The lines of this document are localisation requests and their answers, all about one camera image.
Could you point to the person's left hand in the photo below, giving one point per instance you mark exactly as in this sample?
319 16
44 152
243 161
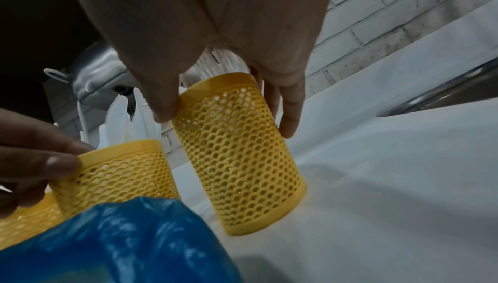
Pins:
31 152

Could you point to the person's right hand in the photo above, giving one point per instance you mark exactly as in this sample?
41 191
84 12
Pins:
194 14

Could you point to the yellow mesh cup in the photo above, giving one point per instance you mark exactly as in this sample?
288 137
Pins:
116 177
241 159
27 220

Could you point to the stack of white knives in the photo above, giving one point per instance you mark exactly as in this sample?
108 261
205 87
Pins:
128 116

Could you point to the blue plastic bag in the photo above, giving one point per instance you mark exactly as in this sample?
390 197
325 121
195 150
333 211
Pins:
116 245

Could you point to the stainless steel sink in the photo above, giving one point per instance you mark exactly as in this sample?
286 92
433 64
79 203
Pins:
447 91

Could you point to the stainless steel wall appliance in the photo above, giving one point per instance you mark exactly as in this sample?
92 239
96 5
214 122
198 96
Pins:
97 73

